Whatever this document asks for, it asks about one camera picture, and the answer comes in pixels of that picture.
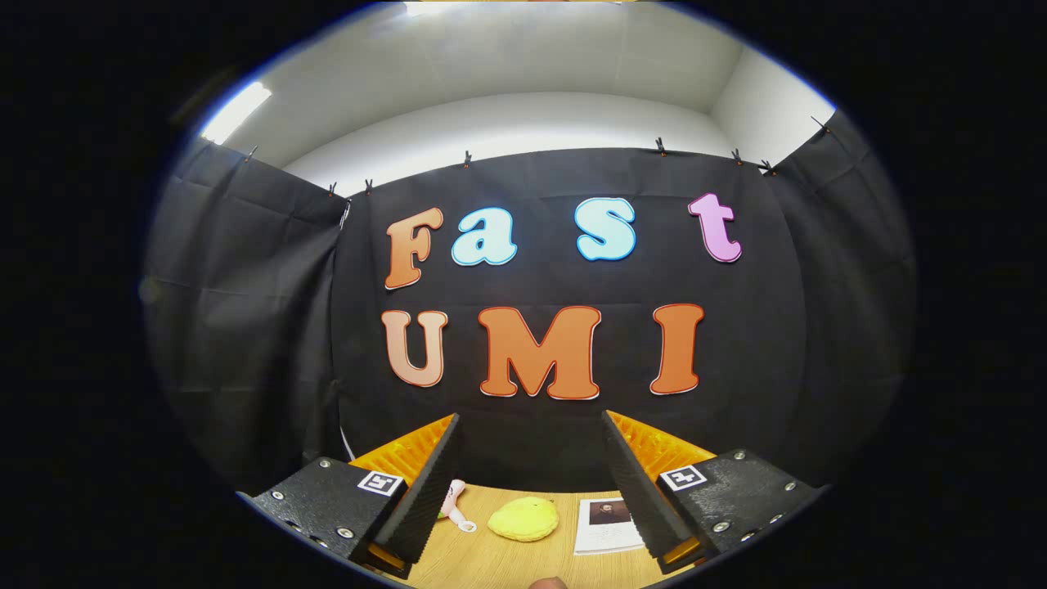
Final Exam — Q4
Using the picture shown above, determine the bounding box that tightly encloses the ceiling light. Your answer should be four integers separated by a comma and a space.
200, 82, 272, 146
402, 0, 492, 17

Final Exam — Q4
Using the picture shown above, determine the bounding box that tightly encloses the row of black clips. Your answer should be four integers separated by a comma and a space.
245, 115, 831, 197

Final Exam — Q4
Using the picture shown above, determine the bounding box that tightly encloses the white book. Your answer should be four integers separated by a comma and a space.
573, 497, 647, 556

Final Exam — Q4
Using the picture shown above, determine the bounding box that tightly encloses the pink star plush toy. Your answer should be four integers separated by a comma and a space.
438, 479, 478, 534

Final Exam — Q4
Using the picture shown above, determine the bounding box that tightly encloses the yellow plush toy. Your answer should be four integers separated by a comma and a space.
488, 496, 560, 543

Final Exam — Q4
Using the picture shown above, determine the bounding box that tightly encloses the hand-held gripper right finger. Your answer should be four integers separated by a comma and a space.
601, 409, 827, 573

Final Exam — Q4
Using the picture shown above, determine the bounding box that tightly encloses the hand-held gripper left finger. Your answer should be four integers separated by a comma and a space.
237, 411, 465, 580

